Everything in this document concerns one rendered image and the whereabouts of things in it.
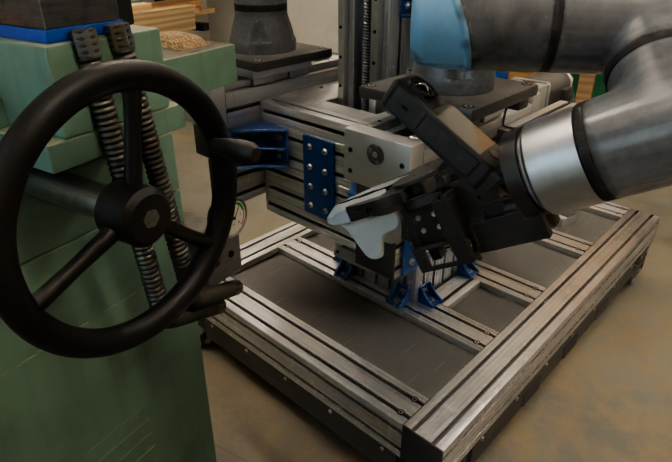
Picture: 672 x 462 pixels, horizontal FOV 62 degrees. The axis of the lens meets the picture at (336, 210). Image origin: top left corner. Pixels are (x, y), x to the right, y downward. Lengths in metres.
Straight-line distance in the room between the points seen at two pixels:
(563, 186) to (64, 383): 0.66
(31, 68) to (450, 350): 1.02
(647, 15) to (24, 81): 0.55
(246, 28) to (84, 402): 0.79
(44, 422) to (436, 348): 0.82
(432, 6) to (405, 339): 0.99
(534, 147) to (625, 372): 1.35
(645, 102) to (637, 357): 1.43
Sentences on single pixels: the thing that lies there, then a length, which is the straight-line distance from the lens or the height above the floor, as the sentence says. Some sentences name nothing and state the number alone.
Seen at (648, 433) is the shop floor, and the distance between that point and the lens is 1.59.
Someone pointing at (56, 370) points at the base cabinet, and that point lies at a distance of 0.83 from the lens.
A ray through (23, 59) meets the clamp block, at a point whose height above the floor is 0.94.
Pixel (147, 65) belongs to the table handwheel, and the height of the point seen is 0.95.
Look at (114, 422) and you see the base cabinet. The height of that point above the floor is 0.40.
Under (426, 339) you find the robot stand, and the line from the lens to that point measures 1.35.
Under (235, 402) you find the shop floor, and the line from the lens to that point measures 1.50.
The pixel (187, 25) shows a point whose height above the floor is 0.91.
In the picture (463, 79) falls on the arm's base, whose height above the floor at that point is 0.84.
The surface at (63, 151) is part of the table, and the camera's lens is 0.62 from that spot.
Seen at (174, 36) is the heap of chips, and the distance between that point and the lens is 0.90.
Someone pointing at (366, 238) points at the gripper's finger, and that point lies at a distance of 0.53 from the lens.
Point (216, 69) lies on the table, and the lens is 0.89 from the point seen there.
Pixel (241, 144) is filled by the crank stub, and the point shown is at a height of 0.86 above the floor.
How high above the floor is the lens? 1.05
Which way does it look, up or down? 26 degrees down
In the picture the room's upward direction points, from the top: straight up
